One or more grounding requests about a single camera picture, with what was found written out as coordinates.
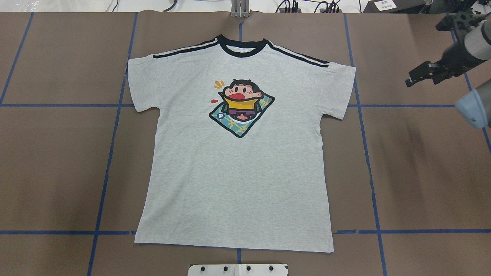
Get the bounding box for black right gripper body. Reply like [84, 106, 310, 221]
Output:
[432, 46, 473, 85]

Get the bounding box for grey cartoon print t-shirt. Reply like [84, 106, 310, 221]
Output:
[127, 35, 356, 253]

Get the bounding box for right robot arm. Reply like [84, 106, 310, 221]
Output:
[405, 8, 491, 128]

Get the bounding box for aluminium frame post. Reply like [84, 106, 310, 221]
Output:
[231, 0, 250, 18]

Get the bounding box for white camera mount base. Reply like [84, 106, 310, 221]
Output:
[187, 264, 289, 276]

